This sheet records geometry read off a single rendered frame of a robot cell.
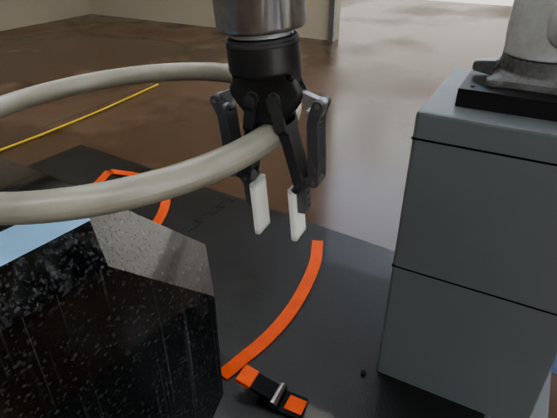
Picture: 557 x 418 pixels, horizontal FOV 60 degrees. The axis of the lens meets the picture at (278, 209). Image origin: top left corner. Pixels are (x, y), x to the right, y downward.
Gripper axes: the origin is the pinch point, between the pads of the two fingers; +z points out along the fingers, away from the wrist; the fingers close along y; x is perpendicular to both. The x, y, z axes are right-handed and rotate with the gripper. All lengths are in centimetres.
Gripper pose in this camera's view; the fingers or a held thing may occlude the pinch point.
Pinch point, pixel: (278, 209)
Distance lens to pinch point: 57.7
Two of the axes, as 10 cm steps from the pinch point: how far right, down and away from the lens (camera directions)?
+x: -4.2, 4.8, -7.7
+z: 0.8, 8.6, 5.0
